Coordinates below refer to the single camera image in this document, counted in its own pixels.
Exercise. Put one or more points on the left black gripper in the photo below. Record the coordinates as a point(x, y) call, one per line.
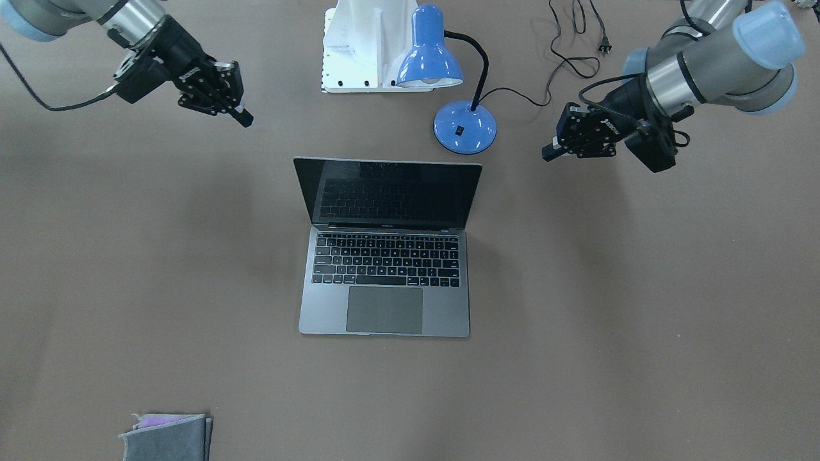
point(616, 110)

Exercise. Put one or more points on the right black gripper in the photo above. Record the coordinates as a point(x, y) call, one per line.
point(181, 56)

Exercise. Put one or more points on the grey laptop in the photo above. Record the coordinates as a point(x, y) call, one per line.
point(387, 251)

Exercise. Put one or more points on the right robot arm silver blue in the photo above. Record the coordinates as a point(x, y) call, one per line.
point(129, 24)

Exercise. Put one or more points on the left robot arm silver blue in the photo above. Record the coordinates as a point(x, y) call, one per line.
point(717, 52)

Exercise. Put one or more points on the blue desk lamp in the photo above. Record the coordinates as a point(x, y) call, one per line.
point(462, 127)

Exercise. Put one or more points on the folded grey cloth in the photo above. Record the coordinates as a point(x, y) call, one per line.
point(168, 437)

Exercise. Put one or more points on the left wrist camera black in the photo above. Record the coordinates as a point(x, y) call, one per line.
point(656, 150)

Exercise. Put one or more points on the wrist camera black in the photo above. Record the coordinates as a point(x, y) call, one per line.
point(139, 74)
point(656, 150)

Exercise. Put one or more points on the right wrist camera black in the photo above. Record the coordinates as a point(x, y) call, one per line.
point(139, 74)

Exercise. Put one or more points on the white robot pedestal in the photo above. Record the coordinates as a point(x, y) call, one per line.
point(364, 45)

